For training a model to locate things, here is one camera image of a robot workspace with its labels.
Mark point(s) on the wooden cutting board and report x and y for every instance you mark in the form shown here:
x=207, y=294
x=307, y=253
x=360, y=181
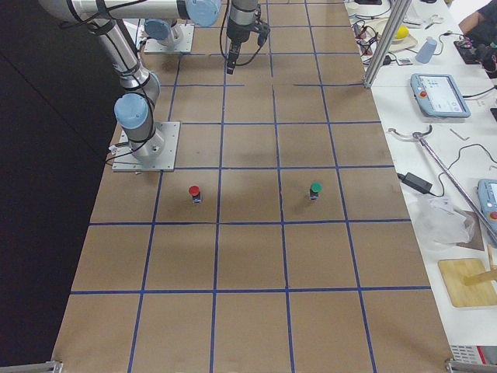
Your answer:
x=468, y=283

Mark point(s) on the scissors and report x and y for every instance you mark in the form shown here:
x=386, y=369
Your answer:
x=433, y=20

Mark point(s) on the aluminium frame post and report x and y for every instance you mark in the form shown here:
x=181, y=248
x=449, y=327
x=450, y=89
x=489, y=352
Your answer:
x=394, y=21

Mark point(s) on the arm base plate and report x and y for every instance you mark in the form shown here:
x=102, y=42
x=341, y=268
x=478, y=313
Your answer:
x=159, y=155
x=182, y=40

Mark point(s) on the clear plastic bag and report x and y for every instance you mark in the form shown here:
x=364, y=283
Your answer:
x=439, y=220

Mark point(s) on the black power adapter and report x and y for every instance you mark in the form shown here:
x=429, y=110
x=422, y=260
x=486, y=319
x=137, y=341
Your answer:
x=415, y=182

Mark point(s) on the blue translucent cup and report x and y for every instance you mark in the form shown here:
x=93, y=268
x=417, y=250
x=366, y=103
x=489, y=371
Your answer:
x=427, y=50

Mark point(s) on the blue teach pendant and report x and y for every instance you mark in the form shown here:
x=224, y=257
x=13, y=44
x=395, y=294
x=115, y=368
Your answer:
x=487, y=197
x=438, y=96

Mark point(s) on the metal cane with handle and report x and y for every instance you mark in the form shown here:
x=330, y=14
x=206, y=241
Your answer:
x=420, y=137

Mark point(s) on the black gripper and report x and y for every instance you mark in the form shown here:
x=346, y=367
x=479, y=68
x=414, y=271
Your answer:
x=236, y=35

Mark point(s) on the beige plate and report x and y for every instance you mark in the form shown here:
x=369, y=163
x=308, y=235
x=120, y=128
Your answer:
x=377, y=27

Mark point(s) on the yellow lemon toy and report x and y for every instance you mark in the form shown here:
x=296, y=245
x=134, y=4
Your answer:
x=401, y=33

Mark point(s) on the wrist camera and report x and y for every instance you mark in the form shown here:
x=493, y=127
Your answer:
x=262, y=29

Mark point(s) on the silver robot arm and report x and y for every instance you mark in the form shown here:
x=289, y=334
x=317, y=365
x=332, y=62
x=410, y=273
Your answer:
x=104, y=19
x=204, y=13

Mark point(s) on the red push button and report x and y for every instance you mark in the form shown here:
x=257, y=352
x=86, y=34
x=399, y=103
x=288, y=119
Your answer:
x=195, y=193

